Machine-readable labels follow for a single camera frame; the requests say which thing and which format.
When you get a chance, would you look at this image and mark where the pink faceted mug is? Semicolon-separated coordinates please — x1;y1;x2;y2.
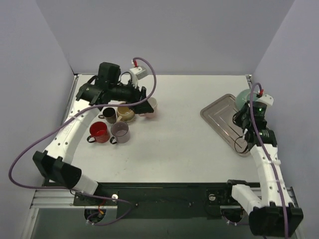
139;97;158;119

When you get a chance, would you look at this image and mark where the green mug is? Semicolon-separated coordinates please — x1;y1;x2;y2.
235;89;251;110

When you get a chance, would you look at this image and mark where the beige round mug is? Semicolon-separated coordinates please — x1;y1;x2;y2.
116;107;135;122

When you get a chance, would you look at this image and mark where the dark brown mug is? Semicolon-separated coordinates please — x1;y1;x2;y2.
98;107;117;124

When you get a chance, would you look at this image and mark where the purple mug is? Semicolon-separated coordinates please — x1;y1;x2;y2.
110;121;130;144

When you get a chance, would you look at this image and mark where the red mug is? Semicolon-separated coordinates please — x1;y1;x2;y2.
87;121;110;143

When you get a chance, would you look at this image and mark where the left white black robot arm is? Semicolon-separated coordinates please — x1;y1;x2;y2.
32;57;154;205

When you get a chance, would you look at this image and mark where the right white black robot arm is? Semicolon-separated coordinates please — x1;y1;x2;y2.
222;101;304;239

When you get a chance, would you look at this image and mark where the metal tray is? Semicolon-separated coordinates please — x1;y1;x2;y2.
200;94;250;157

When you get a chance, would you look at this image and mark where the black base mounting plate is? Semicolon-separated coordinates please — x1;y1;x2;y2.
74;183;244;222

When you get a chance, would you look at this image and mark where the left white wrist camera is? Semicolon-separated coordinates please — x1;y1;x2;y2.
129;66;148;89

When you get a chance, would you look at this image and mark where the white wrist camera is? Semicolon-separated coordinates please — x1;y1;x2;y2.
256;90;274;107
129;66;148;89

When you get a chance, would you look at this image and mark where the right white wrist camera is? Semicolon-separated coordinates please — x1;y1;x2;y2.
256;90;274;107

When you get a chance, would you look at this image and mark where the aluminium front rail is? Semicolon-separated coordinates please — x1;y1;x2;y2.
30;187;299;209

